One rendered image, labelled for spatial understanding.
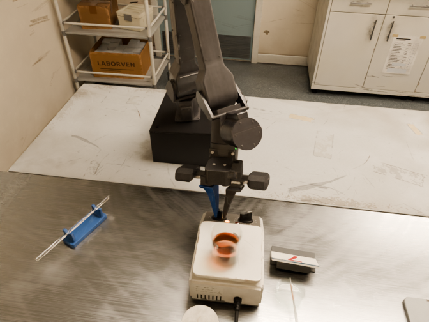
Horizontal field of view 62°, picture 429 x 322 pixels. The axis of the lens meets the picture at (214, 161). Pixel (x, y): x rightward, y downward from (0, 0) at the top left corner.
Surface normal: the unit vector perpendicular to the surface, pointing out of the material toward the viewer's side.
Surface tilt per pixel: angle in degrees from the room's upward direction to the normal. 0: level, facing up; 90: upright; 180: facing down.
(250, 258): 0
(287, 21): 90
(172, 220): 0
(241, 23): 90
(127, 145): 0
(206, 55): 65
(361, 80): 90
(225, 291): 90
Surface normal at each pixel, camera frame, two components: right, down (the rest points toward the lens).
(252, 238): 0.01, -0.76
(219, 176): -0.20, 0.44
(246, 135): 0.35, 0.18
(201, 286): -0.11, 0.65
